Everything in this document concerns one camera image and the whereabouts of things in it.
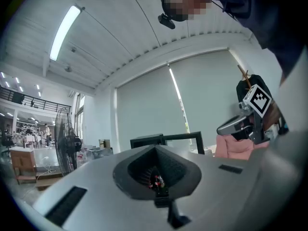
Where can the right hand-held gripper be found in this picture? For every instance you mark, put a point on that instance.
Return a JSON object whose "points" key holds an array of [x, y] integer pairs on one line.
{"points": [[258, 100]]}

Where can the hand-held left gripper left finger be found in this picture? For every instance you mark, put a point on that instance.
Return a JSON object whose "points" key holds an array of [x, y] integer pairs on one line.
{"points": [[103, 208]]}

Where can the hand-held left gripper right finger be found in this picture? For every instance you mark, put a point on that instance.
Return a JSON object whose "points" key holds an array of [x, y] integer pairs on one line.
{"points": [[216, 189]]}

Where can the cola bottle red cap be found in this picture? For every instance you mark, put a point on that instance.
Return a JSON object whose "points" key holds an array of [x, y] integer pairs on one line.
{"points": [[157, 180]]}

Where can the black display fridge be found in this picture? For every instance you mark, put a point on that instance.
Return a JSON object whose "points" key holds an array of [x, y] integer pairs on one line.
{"points": [[144, 141]]}

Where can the person's right forearm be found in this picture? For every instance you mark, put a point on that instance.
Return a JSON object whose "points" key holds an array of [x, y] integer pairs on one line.
{"points": [[272, 114]]}

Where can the glass fridge door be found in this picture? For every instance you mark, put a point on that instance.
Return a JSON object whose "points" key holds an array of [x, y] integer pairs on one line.
{"points": [[200, 143]]}

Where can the pink quilted blanket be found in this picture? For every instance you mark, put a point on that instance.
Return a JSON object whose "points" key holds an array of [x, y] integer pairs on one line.
{"points": [[231, 148]]}

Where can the grey roller blind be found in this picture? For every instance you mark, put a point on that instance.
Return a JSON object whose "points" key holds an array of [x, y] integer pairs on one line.
{"points": [[144, 109], [209, 93]]}

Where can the wooden coat rack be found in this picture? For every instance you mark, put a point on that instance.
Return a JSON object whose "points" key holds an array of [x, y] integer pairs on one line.
{"points": [[243, 74]]}

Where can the pack of water bottles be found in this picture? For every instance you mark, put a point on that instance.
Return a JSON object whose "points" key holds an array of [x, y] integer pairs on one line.
{"points": [[81, 159]]}

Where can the clear plastic storage box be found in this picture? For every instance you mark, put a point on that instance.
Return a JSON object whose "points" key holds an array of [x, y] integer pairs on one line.
{"points": [[98, 153]]}

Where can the cardboard box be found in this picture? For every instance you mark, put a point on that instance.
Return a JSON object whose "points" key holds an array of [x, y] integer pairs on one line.
{"points": [[106, 144]]}

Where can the black standing fan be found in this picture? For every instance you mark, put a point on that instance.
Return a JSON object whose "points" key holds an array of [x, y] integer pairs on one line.
{"points": [[66, 143]]}

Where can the wooden armchair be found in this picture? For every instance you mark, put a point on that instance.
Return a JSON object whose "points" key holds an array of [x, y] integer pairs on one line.
{"points": [[22, 160]]}

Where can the black office chair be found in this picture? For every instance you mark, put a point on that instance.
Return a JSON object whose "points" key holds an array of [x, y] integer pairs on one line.
{"points": [[7, 141]]}

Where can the person's dark top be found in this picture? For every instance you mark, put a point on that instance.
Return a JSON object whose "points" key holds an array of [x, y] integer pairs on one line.
{"points": [[264, 13]]}

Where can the person's head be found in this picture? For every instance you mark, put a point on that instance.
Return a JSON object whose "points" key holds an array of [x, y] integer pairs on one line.
{"points": [[183, 3]]}

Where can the black balcony railing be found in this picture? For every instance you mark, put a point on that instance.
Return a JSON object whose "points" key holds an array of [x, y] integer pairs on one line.
{"points": [[18, 98]]}

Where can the round ceiling fixture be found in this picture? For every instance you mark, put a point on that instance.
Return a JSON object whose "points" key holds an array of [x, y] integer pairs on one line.
{"points": [[68, 69], [73, 49]]}

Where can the white ceiling tube light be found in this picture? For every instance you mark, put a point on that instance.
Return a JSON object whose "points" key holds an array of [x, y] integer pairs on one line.
{"points": [[63, 32]]}

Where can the black head camera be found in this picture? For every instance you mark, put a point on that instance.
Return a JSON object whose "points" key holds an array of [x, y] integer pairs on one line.
{"points": [[166, 21]]}

